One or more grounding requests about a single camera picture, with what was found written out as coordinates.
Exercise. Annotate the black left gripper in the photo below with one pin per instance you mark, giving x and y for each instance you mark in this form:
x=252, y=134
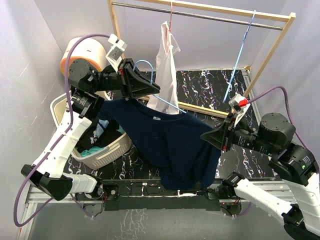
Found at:
x=132, y=83

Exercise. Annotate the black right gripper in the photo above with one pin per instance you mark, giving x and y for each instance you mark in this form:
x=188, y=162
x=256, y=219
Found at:
x=221, y=137

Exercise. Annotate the white t shirt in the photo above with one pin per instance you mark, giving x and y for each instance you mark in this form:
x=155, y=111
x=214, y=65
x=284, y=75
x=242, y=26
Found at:
x=166, y=101

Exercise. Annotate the navy blue t shirt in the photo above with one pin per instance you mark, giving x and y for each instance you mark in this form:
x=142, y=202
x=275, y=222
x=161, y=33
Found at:
x=170, y=142

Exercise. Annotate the black printed t shirt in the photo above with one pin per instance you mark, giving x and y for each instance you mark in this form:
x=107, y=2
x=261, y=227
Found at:
x=105, y=123

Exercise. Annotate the pink wire hanger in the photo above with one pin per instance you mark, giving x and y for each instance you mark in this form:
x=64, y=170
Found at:
x=169, y=28

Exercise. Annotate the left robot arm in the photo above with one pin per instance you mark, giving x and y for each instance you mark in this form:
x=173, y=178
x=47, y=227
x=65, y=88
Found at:
x=82, y=108

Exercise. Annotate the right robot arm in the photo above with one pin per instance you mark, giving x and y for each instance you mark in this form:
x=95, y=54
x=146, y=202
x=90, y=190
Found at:
x=293, y=163

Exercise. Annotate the cream orange yellow drawer box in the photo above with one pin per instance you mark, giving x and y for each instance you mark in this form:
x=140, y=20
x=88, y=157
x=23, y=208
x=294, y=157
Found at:
x=89, y=49

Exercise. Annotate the teal garment in basket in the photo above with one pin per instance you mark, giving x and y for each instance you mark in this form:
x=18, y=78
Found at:
x=95, y=150

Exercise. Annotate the white plastic laundry basket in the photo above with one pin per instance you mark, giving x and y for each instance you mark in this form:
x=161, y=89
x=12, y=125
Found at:
x=100, y=158

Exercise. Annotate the wooden clothes rack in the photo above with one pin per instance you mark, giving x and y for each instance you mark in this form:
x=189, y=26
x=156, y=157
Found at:
x=209, y=36

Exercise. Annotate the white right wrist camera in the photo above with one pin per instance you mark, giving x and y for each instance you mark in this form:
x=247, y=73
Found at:
x=240, y=105

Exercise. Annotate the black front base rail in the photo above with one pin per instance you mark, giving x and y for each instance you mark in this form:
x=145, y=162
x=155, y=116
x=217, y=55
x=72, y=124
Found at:
x=150, y=194

